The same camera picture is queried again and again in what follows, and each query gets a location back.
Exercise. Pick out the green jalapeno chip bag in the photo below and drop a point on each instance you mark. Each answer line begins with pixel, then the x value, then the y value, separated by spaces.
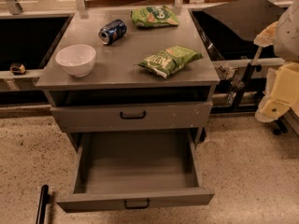
pixel 168 61

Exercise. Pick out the grey drawer cabinet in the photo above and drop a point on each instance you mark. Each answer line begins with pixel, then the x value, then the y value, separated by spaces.
pixel 117 79

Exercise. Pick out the blue soda can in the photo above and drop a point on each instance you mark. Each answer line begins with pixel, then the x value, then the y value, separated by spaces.
pixel 112 31

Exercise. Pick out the black bar on floor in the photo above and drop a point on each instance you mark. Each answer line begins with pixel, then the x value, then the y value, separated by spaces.
pixel 43 201

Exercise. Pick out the closed grey upper drawer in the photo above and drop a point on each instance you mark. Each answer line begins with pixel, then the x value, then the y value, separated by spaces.
pixel 105 118

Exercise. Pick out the green chip bag at back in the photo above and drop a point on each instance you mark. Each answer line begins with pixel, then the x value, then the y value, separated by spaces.
pixel 151 17

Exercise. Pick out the black tray stand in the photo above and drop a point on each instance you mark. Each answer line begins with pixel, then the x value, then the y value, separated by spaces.
pixel 228 31

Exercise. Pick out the white bowl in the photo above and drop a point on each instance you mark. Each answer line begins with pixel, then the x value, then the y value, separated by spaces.
pixel 77 60

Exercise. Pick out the open grey middle drawer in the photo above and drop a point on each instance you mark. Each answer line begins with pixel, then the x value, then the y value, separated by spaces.
pixel 136 170

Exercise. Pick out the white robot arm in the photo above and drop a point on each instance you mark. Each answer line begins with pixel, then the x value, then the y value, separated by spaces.
pixel 286 44

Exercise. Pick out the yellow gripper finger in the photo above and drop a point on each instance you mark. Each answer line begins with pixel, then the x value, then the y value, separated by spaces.
pixel 267 36
pixel 281 92

